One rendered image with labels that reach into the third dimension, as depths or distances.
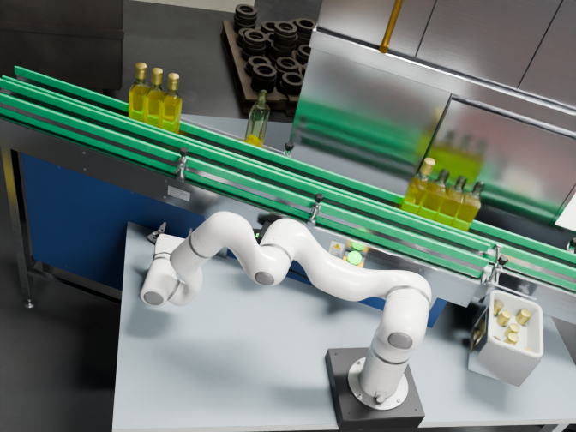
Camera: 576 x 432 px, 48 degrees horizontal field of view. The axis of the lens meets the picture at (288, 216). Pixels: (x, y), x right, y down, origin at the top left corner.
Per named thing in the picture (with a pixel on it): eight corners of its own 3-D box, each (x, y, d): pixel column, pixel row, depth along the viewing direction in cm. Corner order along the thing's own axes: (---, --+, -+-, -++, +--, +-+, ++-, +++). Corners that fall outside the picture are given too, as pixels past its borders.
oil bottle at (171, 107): (178, 142, 228) (185, 74, 209) (172, 151, 224) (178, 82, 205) (164, 137, 229) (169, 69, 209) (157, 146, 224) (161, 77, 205)
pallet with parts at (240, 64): (309, 40, 520) (320, -4, 494) (341, 119, 447) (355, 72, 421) (219, 33, 500) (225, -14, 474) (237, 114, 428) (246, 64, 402)
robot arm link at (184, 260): (239, 251, 190) (187, 293, 209) (195, 223, 185) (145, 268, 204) (232, 274, 184) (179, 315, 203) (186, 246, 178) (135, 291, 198)
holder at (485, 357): (519, 323, 226) (540, 296, 215) (519, 387, 206) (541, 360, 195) (472, 307, 227) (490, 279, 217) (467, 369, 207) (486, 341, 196)
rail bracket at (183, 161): (188, 179, 216) (191, 148, 207) (179, 193, 210) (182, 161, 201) (177, 176, 216) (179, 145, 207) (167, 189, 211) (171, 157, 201)
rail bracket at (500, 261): (494, 262, 214) (509, 237, 206) (491, 298, 202) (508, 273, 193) (484, 260, 214) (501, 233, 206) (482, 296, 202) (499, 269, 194)
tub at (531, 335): (531, 321, 216) (543, 304, 210) (531, 374, 200) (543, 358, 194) (481, 303, 218) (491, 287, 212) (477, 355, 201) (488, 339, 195)
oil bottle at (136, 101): (148, 132, 229) (153, 63, 210) (141, 141, 225) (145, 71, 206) (134, 127, 229) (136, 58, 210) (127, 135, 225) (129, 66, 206)
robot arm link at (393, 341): (414, 339, 192) (436, 285, 176) (405, 388, 178) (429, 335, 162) (375, 326, 193) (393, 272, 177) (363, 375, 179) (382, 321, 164)
